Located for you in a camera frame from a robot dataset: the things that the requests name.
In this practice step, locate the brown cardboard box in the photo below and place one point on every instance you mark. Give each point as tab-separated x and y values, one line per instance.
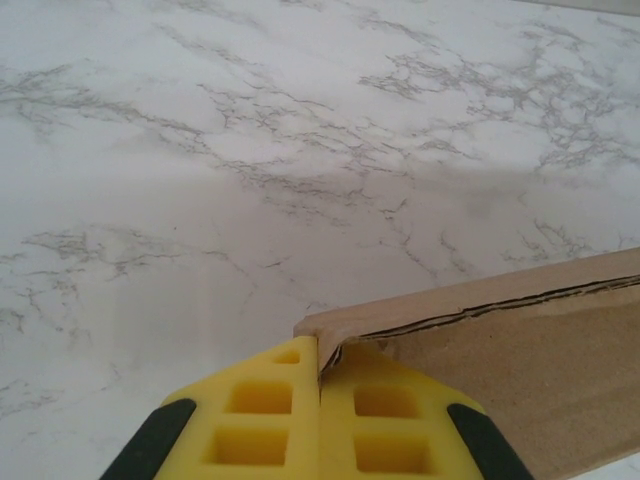
525	375

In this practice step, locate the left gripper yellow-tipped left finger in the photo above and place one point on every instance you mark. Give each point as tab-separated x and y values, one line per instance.
305	425

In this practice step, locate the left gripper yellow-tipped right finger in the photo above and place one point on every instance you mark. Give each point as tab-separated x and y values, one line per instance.
335	425

